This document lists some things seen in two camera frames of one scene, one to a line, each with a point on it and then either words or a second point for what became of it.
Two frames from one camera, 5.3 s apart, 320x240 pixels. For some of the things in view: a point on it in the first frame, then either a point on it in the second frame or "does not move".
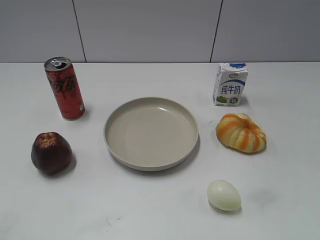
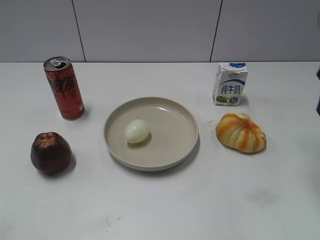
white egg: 223,195 → 136,131
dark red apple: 51,153 does not move
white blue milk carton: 230,80 does not move
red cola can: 66,87 does not move
